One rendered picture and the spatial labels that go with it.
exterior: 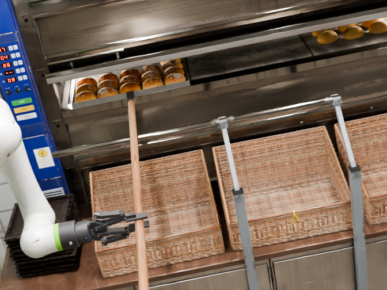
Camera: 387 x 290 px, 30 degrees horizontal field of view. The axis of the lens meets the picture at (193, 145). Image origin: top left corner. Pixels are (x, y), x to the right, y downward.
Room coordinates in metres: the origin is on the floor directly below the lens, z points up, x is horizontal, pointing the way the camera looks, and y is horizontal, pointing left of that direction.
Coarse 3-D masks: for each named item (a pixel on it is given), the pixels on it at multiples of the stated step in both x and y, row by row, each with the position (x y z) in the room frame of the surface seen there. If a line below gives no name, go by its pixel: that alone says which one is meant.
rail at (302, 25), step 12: (360, 12) 2.86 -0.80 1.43; (372, 12) 2.86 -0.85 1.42; (300, 24) 2.86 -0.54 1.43; (312, 24) 2.86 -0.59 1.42; (240, 36) 2.86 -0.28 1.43; (252, 36) 2.85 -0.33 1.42; (180, 48) 2.85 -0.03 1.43; (192, 48) 2.85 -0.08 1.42; (120, 60) 2.85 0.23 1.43; (132, 60) 2.85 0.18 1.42; (60, 72) 2.85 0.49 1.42; (72, 72) 2.85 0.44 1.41
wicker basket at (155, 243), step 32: (160, 160) 2.96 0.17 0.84; (192, 160) 2.96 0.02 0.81; (96, 192) 2.94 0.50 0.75; (128, 192) 2.93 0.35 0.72; (160, 192) 2.92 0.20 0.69; (192, 192) 2.92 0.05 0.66; (128, 224) 2.85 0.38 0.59; (160, 224) 2.80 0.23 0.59; (192, 224) 2.75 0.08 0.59; (96, 256) 2.50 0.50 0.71; (128, 256) 2.50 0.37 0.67; (160, 256) 2.57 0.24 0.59; (192, 256) 2.51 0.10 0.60
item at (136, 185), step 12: (132, 108) 2.82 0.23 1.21; (132, 120) 2.70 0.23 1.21; (132, 132) 2.60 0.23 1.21; (132, 144) 2.50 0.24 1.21; (132, 156) 2.41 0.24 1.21; (132, 168) 2.32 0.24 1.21; (132, 180) 2.24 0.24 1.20; (144, 228) 1.95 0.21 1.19; (144, 240) 1.88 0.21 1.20; (144, 252) 1.81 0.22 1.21; (144, 264) 1.75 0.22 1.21; (144, 276) 1.69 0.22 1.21; (144, 288) 1.63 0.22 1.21
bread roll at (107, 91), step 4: (104, 88) 3.03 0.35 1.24; (108, 88) 3.02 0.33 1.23; (112, 88) 3.03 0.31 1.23; (100, 92) 3.02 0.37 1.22; (104, 92) 3.01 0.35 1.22; (108, 92) 3.01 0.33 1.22; (112, 92) 3.01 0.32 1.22; (116, 92) 3.02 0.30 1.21; (100, 96) 3.01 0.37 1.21; (104, 96) 3.01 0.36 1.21
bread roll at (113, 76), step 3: (108, 72) 3.20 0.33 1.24; (102, 75) 3.19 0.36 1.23; (105, 75) 3.18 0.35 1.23; (108, 75) 3.18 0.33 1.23; (111, 75) 3.18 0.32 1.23; (114, 75) 3.18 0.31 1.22; (99, 78) 3.18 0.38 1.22; (102, 78) 3.17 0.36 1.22; (105, 78) 3.17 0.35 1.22; (108, 78) 3.17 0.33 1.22; (111, 78) 3.17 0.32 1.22; (114, 78) 3.17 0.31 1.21; (117, 78) 3.18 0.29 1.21; (99, 81) 3.18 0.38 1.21; (117, 81) 3.18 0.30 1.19
